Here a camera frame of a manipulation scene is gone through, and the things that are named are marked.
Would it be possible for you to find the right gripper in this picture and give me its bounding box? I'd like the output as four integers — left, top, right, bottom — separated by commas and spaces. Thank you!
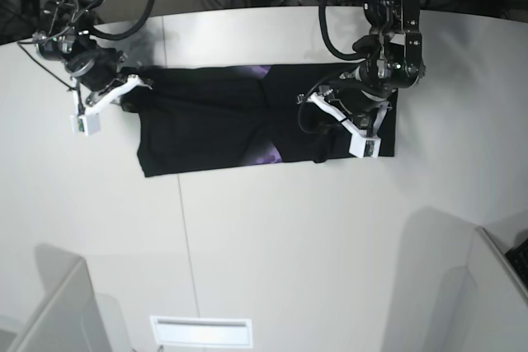
65, 47, 126, 93

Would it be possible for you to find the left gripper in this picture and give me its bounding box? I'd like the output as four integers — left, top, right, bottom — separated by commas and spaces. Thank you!
325, 77, 391, 125

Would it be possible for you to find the black T-shirt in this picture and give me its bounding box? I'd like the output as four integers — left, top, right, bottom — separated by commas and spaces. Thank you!
119, 63, 400, 179

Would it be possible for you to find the black keyboard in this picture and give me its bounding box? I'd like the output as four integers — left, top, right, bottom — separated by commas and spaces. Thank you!
506, 240, 528, 286

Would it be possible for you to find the grey partition panel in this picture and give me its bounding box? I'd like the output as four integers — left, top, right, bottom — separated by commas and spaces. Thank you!
1, 244, 134, 351

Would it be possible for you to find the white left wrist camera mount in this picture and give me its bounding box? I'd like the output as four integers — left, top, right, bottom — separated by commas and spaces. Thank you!
297, 89, 393, 158

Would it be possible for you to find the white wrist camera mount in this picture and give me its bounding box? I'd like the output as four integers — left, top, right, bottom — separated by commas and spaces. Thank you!
69, 74, 153, 136
297, 89, 393, 158

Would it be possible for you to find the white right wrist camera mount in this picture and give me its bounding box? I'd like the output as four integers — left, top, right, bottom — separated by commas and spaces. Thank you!
69, 74, 153, 136

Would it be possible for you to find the white table cable slot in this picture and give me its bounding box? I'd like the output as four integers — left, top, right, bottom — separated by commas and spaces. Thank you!
149, 316, 253, 349

